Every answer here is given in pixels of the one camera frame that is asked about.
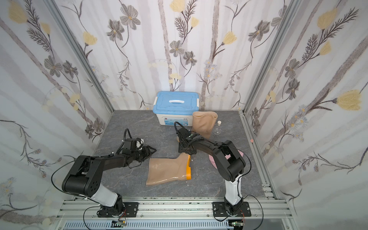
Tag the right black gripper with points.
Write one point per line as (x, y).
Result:
(184, 138)

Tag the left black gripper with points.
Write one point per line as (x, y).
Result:
(146, 151)

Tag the tan rubber boot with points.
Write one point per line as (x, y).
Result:
(203, 123)
(164, 170)

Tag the pink cleaning cloth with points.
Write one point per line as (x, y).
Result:
(212, 159)

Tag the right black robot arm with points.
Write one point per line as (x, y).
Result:
(228, 160)

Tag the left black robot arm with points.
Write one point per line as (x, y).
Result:
(84, 177)

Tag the right clear glass flask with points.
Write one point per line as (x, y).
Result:
(217, 128)

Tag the blue lid storage box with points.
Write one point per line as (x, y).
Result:
(171, 107)

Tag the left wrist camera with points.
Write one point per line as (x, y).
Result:
(133, 144)

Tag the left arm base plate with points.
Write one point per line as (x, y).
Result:
(126, 209)

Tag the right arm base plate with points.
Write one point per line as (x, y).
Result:
(224, 209)

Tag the aluminium rail frame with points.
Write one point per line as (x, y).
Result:
(177, 214)

